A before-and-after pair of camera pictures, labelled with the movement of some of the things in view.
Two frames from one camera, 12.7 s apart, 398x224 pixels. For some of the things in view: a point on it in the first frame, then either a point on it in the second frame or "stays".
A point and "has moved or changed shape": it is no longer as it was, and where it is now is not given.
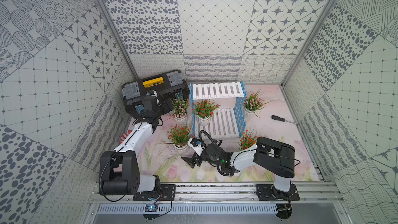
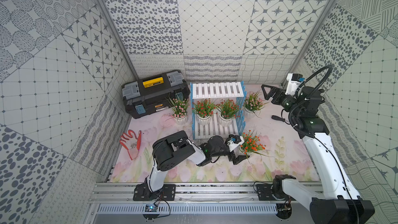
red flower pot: [180, 137] has moved or changed shape
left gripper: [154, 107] to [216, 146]
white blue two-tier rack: [230, 122] stays
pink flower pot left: [180, 110] stays
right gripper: [189, 161] to [268, 96]
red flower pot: [204, 111] stays
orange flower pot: [249, 139] stays
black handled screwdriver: [283, 120] stays
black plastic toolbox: [168, 85] stays
